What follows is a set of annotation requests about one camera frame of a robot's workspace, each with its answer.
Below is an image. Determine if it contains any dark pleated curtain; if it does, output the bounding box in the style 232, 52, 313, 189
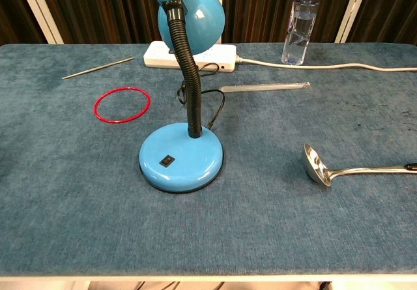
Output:
0, 0, 417, 46

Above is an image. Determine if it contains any thin black cable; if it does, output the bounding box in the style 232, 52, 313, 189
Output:
177, 62, 226, 130

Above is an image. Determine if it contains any red plastic ring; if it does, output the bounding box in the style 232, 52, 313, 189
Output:
93, 87, 152, 124

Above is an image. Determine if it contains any white power strip cable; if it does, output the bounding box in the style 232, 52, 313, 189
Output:
235, 55, 417, 73

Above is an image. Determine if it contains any blue velvet tablecloth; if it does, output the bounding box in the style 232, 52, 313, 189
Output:
0, 43, 417, 277

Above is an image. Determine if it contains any clear plastic water bottle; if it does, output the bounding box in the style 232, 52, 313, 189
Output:
281, 0, 319, 66

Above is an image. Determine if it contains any thin metal rod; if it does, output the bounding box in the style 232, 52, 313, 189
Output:
61, 56, 135, 80

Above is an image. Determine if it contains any stainless steel ladle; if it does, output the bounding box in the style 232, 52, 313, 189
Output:
303, 143, 417, 187

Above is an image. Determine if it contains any white power strip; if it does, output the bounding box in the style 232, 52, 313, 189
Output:
143, 40, 237, 73

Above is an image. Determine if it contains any blue gooseneck desk lamp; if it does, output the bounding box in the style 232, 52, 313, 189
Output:
139, 0, 226, 194

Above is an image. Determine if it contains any white frame post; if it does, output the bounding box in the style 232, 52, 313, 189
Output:
334, 0, 372, 44
15, 0, 65, 45

